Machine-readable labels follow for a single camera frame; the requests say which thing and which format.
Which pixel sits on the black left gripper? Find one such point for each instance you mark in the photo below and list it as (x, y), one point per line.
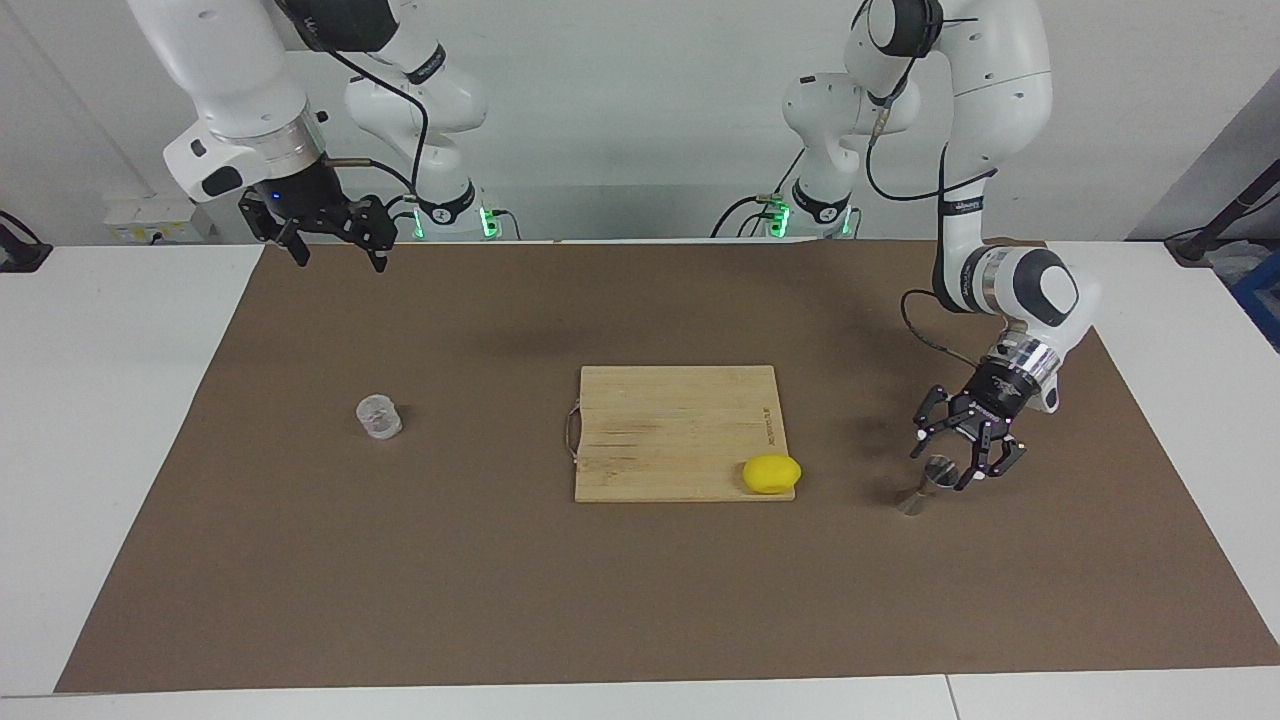
(990, 405)

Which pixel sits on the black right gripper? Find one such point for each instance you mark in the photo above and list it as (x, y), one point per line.
(305, 200)

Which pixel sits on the metal jigger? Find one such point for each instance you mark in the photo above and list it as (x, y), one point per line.
(937, 468)

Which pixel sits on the clear glass cup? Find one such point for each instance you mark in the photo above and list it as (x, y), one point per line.
(379, 418)

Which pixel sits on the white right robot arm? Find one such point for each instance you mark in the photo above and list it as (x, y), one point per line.
(240, 70)

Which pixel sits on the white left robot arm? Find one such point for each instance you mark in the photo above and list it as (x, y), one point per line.
(1000, 90)

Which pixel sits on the yellow lemon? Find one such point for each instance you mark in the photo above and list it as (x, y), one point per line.
(771, 474)

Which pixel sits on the wooden cutting board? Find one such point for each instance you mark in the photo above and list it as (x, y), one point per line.
(670, 430)

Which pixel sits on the black stand base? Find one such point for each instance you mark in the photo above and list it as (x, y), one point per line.
(20, 255)

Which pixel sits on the blue crate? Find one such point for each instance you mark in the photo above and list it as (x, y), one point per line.
(1262, 295)

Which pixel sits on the black floor stand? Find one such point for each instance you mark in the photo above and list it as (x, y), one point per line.
(1225, 215)

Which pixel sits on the brown table mat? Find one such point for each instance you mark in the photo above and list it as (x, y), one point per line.
(640, 600)

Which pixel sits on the white wall socket box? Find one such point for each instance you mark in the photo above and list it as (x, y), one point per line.
(150, 215)

